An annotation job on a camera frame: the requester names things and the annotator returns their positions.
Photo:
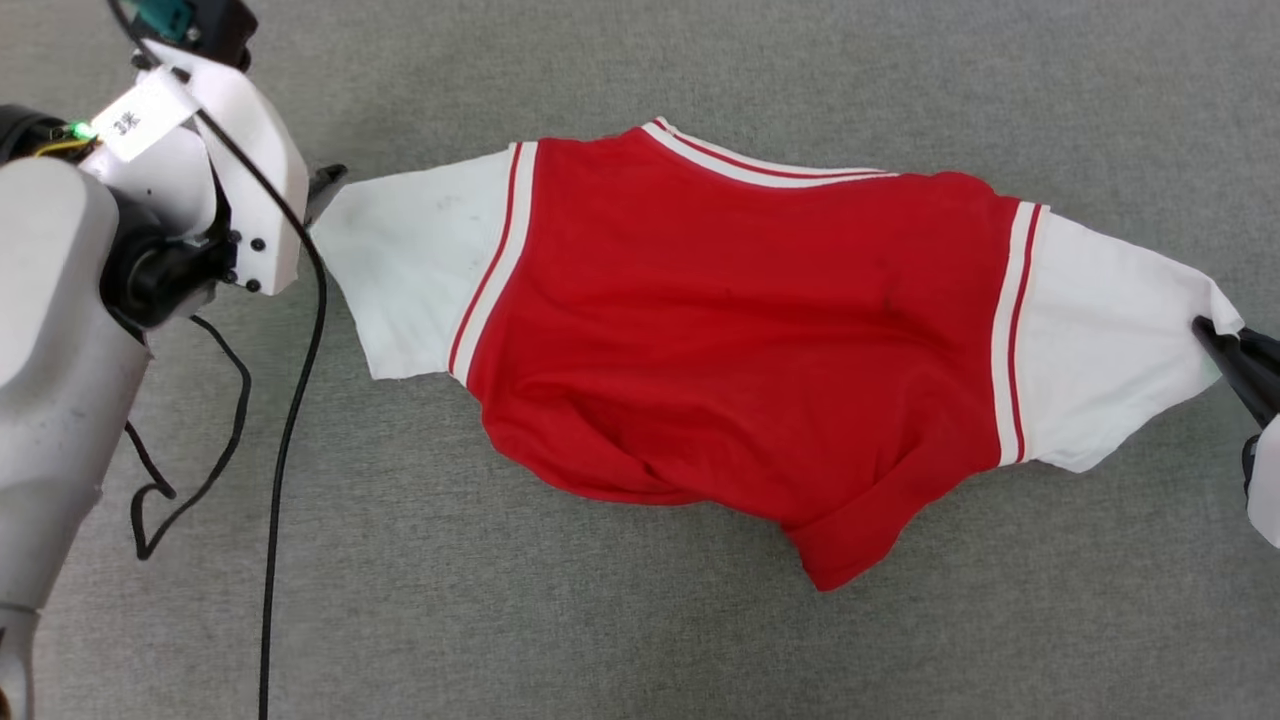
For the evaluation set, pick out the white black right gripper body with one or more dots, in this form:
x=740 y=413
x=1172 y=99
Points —
x=1268 y=490

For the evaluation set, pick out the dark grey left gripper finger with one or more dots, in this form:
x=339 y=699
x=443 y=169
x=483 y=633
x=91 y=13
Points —
x=322 y=190

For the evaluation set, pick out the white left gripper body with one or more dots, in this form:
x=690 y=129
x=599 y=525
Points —
x=260 y=180

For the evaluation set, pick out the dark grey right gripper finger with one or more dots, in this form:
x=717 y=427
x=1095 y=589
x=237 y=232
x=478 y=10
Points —
x=1268 y=355
x=1240 y=372

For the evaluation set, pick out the red and white t-shirt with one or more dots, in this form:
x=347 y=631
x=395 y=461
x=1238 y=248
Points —
x=750 y=330

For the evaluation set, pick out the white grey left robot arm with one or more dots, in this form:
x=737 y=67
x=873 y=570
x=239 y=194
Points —
x=50 y=350

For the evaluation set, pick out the white paper label tag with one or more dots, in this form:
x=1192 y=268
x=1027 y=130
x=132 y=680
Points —
x=145 y=112

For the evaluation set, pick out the dark left wrist camera box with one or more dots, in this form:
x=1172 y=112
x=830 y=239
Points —
x=195 y=22

